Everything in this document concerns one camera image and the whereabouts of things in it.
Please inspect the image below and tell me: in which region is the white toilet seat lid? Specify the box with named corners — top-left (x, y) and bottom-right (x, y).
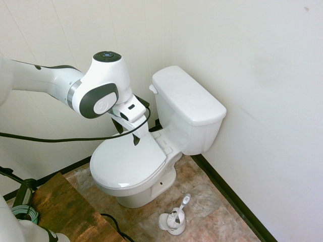
top-left (89, 130), bottom-right (168, 190)

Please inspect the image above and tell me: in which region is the white toilet brush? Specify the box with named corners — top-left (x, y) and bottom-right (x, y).
top-left (164, 193), bottom-right (192, 226)

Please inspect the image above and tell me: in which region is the white toilet brush holder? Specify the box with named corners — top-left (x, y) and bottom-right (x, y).
top-left (158, 207), bottom-right (188, 236)

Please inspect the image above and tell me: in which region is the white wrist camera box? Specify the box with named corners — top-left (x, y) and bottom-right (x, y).
top-left (113, 94), bottom-right (148, 123)

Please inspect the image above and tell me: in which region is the black camera stand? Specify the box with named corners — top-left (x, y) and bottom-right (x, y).
top-left (0, 165), bottom-right (39, 210)

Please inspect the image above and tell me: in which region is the green coiled cable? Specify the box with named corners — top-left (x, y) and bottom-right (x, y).
top-left (11, 204), bottom-right (40, 225)

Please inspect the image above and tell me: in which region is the white toilet tank lid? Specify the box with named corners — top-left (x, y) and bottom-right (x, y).
top-left (151, 65), bottom-right (227, 127)

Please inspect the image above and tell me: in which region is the black baseboard behind tank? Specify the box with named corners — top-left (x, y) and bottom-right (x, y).
top-left (190, 153), bottom-right (279, 242)

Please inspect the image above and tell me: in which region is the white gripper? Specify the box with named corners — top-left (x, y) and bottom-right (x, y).
top-left (108, 107), bottom-right (150, 147)

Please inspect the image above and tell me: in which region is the brown wooden table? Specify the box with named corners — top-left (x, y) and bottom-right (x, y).
top-left (31, 172), bottom-right (138, 242)

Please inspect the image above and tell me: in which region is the short black cable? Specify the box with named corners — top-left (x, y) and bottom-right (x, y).
top-left (100, 213), bottom-right (138, 242)

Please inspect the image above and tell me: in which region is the white toilet bowl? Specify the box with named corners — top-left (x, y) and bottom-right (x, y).
top-left (90, 123), bottom-right (183, 209)

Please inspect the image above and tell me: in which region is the long black camera cable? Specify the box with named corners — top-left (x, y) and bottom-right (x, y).
top-left (0, 95), bottom-right (152, 143)

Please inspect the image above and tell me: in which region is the white toilet tank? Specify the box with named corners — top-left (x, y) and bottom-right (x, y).
top-left (154, 87), bottom-right (224, 156)

